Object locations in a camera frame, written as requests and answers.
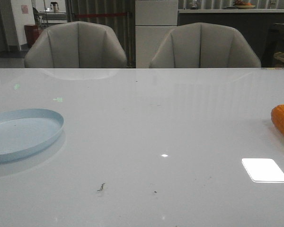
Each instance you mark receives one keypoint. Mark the red barrier belt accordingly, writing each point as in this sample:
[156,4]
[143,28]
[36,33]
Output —
[101,15]

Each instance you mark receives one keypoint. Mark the grey upholstered chair left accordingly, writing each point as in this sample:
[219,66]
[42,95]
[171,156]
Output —
[76,45]

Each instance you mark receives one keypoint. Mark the red bin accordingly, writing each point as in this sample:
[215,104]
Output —
[32,33]

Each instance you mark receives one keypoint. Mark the bowl of oranges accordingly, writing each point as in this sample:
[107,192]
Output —
[241,4]

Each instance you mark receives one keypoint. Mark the grey upholstered chair right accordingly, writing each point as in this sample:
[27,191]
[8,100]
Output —
[204,45]

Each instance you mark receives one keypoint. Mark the grey upholstered chair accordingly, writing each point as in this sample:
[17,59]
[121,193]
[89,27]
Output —
[204,45]
[76,45]

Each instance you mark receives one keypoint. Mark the grey long counter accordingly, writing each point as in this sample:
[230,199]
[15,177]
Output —
[262,28]

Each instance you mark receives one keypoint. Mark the white cabinet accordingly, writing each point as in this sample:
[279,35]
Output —
[153,19]

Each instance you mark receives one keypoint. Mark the light blue round plate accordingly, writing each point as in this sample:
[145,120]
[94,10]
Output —
[27,131]

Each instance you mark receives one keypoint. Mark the pink wall notice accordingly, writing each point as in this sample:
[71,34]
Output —
[24,9]

